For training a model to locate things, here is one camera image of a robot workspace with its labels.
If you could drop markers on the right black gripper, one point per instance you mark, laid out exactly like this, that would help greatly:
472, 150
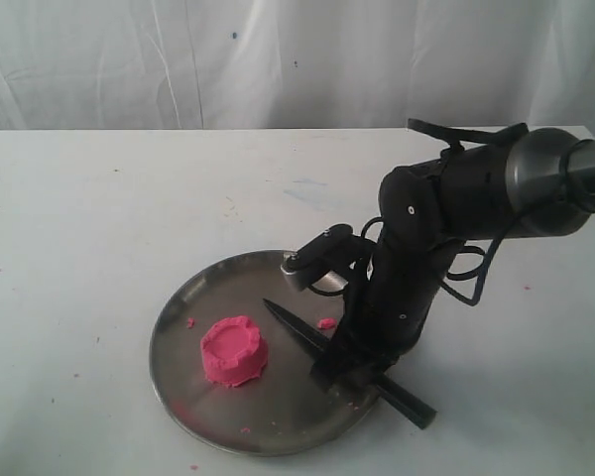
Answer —
386, 319

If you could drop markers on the black kitchen knife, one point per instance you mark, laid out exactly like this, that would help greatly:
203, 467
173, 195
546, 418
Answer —
415, 410

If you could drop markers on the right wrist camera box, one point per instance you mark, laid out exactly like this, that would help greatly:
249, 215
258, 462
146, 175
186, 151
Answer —
307, 265

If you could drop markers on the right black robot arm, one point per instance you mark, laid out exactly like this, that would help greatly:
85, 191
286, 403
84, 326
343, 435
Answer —
517, 183

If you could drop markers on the round stainless steel plate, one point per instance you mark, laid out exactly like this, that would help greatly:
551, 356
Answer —
282, 412

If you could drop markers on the white backdrop curtain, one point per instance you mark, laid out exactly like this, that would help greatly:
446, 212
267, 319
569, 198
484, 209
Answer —
295, 64

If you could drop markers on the pink dough lump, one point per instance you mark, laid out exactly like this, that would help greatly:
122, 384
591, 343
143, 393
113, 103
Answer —
233, 352
326, 324

